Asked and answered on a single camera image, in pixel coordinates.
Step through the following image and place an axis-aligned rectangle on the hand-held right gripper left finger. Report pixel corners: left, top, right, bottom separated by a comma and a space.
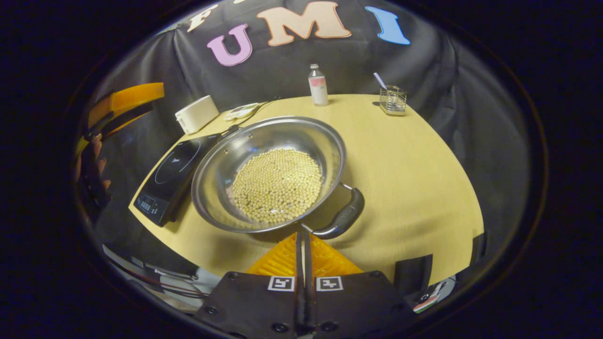
196, 231, 304, 339

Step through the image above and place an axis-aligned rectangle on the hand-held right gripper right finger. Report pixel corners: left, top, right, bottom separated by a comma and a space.
304, 231, 417, 339

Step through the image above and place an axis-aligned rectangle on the black induction cooktop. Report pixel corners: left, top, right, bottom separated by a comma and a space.
133, 133, 227, 227

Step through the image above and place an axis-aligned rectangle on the steel pot with black handle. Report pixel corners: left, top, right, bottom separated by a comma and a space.
191, 116, 366, 240

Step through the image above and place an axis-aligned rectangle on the white toaster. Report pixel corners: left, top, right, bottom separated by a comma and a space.
175, 95, 220, 135

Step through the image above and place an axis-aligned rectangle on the colourful striped object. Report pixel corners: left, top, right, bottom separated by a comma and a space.
414, 282, 455, 314

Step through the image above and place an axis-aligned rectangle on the white divided dish of beans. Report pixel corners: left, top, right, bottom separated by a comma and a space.
223, 103, 260, 121

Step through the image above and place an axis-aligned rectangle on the pile of yellow soybeans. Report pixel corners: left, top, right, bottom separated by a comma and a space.
232, 148, 324, 224

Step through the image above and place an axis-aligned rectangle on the clear bottle with pink label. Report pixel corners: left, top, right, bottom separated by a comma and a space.
308, 64, 329, 106

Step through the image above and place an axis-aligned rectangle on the black backdrop cloth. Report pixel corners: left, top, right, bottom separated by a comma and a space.
78, 0, 533, 264

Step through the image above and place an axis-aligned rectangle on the red cable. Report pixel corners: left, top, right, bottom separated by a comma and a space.
111, 261, 208, 298

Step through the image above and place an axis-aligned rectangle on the black power cable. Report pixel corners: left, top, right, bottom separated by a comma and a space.
221, 97, 281, 139

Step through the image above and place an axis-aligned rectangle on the wire mesh holder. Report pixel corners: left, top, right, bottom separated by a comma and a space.
379, 86, 407, 116

